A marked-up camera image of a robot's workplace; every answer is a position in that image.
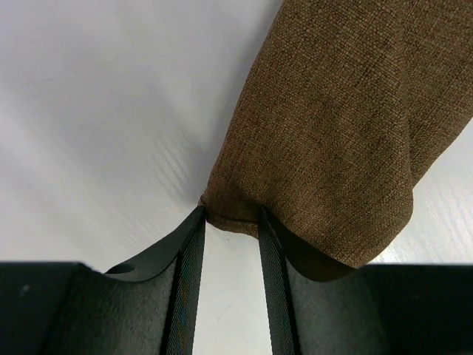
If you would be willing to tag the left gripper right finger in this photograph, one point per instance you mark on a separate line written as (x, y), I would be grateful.
(317, 305)

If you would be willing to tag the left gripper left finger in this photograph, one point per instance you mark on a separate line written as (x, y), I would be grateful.
(144, 305)

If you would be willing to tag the brown cloth napkin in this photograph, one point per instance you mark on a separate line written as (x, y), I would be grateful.
(346, 107)

